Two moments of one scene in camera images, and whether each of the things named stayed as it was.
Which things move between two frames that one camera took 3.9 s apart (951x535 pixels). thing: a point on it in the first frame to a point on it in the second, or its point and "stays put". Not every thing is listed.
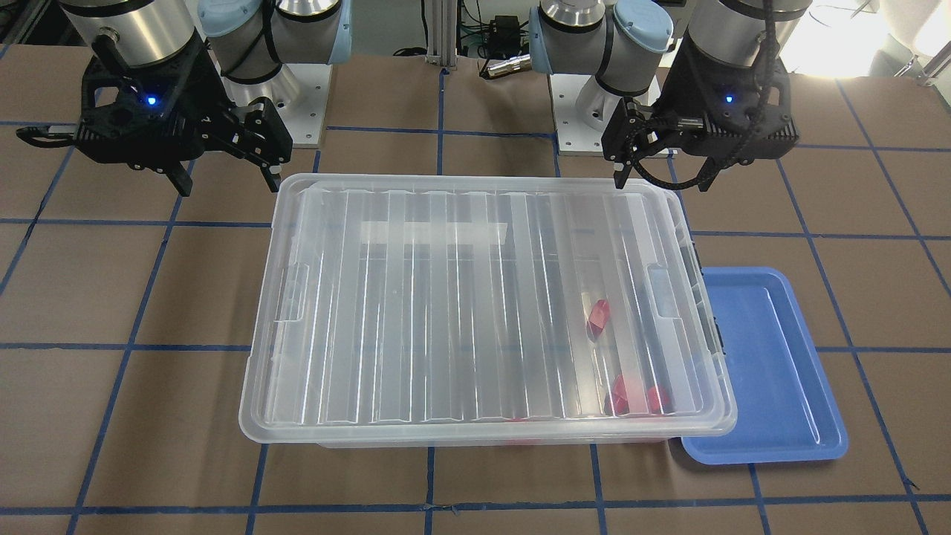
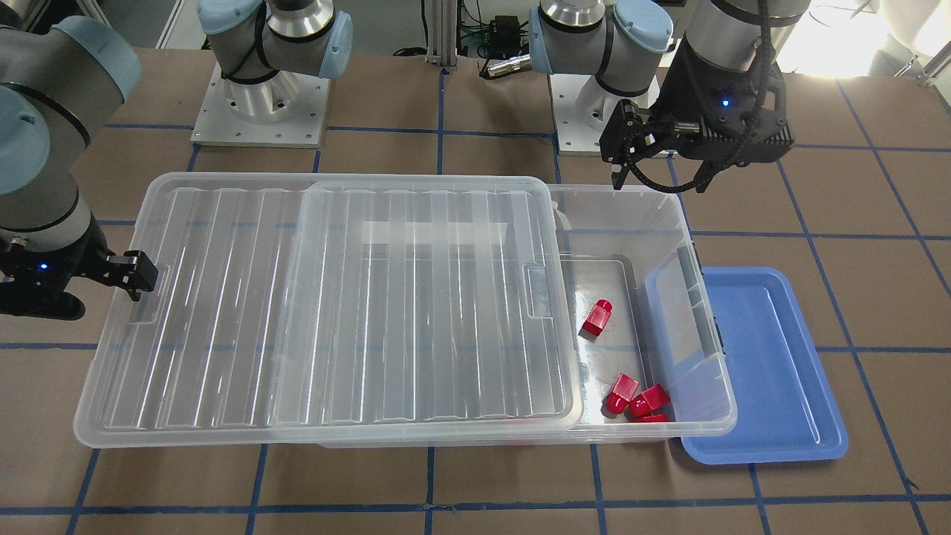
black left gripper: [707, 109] stays put
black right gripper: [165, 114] to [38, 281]
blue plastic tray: [787, 405] stays put
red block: [598, 319] stays put
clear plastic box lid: [484, 305] to [302, 307]
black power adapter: [504, 38] stays put
